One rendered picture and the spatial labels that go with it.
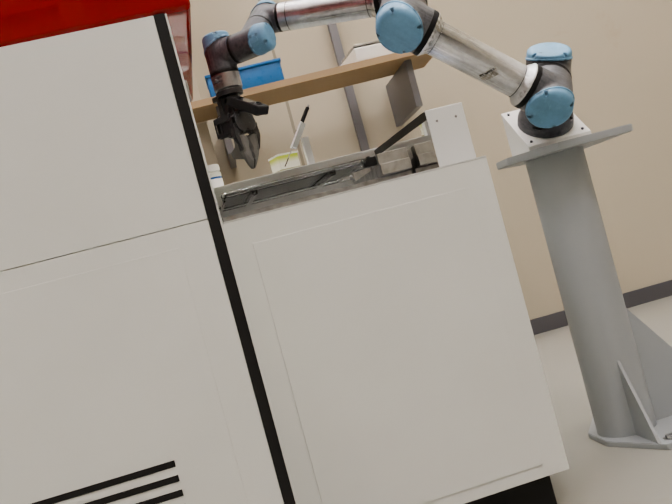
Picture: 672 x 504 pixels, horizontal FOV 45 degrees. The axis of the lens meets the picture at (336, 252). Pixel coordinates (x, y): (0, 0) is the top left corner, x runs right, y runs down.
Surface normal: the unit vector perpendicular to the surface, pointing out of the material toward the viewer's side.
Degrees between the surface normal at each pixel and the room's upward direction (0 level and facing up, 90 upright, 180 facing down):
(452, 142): 90
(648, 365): 90
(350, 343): 90
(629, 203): 90
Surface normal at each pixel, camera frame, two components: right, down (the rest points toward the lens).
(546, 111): -0.05, 0.71
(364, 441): 0.17, -0.04
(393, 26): -0.29, 0.60
